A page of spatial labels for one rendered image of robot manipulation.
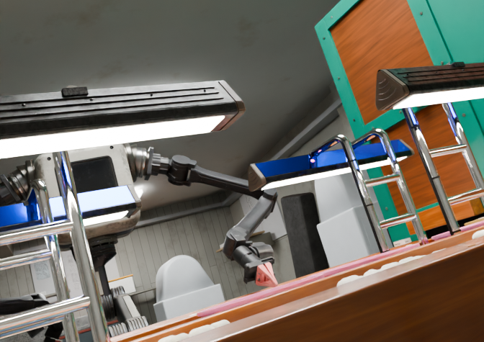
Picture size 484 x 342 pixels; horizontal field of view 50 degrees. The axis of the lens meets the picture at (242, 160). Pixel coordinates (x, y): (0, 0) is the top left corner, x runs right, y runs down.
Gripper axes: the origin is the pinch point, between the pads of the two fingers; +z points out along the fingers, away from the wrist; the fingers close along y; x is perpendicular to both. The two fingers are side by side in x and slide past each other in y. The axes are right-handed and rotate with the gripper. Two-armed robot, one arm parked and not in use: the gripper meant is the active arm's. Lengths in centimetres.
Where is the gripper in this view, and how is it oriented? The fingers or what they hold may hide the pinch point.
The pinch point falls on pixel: (275, 284)
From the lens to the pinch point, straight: 157.8
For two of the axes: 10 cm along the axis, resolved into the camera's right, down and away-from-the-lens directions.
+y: 8.5, -1.4, 5.1
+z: 5.3, 3.3, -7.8
